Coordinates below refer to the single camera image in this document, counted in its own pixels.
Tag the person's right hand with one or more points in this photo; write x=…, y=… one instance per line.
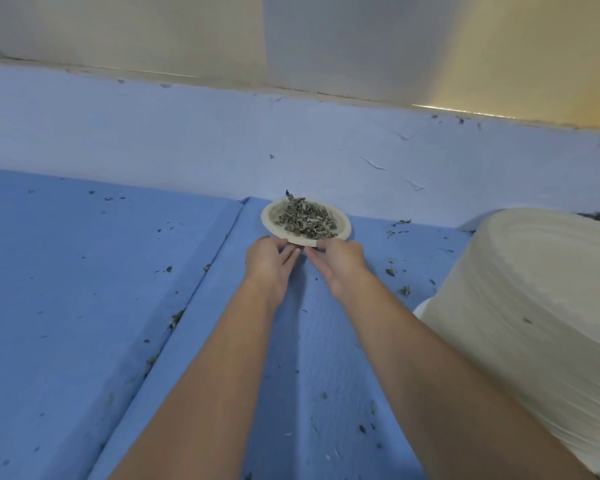
x=344, y=267

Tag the person's left forearm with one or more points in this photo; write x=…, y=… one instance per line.
x=215, y=389

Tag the person's left hand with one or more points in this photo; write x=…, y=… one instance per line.
x=266, y=268

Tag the pile of dried green leaves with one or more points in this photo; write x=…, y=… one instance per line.
x=306, y=220

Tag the white paper plate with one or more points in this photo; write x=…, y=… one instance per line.
x=270, y=220

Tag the person's left fingers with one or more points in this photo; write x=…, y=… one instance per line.
x=286, y=254

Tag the person's right fingers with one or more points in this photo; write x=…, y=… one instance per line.
x=321, y=254

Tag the scattered dried leaf crumbs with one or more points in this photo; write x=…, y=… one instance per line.
x=404, y=289

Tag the person's right forearm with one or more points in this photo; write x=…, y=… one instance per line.
x=430, y=389

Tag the large white fabric roll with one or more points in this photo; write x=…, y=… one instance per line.
x=530, y=314

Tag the blue foam mat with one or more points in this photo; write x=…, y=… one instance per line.
x=320, y=354
x=70, y=304

